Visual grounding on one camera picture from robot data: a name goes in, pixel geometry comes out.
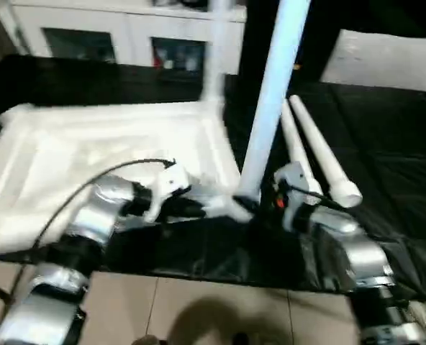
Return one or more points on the white plastic table top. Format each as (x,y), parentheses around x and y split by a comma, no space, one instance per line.
(90,143)

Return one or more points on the white glass-door cabinet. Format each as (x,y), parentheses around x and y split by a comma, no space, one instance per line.
(90,18)

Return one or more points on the dark cabinet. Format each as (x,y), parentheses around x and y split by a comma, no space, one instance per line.
(324,21)

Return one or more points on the red item behind glass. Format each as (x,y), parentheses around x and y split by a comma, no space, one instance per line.
(159,59)

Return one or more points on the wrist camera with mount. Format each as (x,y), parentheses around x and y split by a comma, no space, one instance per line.
(171,183)
(292,179)

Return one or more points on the white board with round fitting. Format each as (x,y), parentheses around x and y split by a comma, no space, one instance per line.
(378,57)

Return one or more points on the white plastic table leg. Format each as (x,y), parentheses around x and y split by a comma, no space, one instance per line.
(324,154)
(299,151)
(274,90)
(214,54)

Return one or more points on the black work mat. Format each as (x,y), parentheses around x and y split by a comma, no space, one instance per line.
(378,143)

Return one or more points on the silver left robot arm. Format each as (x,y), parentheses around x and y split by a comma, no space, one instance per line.
(98,208)

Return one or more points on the small white jar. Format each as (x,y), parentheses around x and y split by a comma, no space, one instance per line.
(169,64)

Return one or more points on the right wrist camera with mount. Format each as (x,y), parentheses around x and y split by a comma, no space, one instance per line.
(292,179)

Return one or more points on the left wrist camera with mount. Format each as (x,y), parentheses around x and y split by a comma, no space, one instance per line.
(171,183)

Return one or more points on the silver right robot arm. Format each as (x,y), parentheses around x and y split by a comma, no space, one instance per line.
(360,248)

